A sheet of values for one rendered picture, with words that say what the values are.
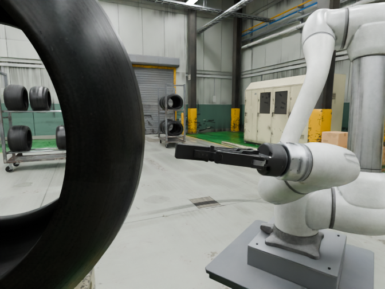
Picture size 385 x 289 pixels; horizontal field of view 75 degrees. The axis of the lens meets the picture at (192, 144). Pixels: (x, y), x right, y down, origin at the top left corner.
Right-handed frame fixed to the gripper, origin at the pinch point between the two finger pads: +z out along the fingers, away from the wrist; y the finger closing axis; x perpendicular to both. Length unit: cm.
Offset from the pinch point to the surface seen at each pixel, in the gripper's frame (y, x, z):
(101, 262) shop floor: -146, 117, 21
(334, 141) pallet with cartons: -345, 4, -380
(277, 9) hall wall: -936, -495, -546
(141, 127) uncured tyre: 13.5, -4.8, 11.7
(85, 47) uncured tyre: 17.9, -13.3, 19.1
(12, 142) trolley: -489, 86, 216
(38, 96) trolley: -497, -6, 180
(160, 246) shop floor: -158, 111, -27
